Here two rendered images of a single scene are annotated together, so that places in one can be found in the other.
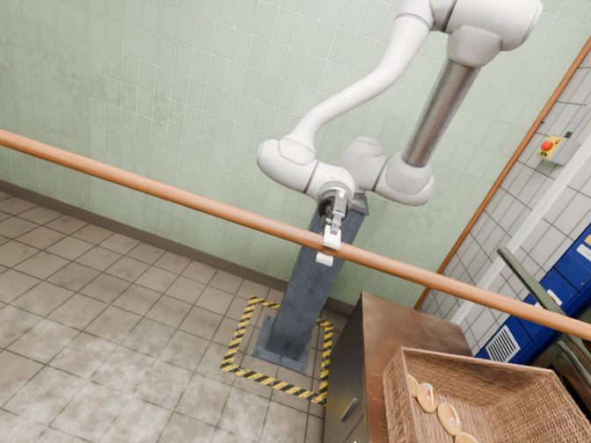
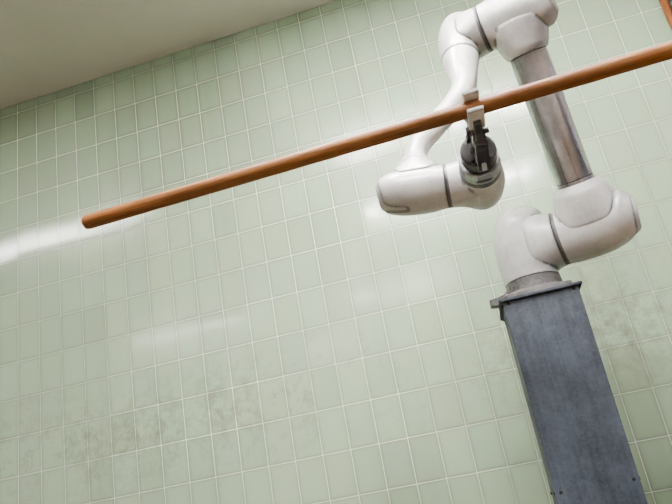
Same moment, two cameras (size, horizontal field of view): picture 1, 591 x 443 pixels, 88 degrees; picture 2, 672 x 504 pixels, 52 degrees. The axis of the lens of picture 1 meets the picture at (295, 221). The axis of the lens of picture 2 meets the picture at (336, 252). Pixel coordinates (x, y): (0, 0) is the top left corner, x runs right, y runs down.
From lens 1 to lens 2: 1.14 m
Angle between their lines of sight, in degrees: 49
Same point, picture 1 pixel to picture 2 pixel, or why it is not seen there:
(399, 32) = (450, 60)
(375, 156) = (532, 215)
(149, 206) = not seen: outside the picture
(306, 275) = (569, 450)
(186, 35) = (235, 295)
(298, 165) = (424, 169)
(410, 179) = (587, 195)
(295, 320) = not seen: outside the picture
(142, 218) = not seen: outside the picture
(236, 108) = (329, 344)
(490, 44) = (530, 21)
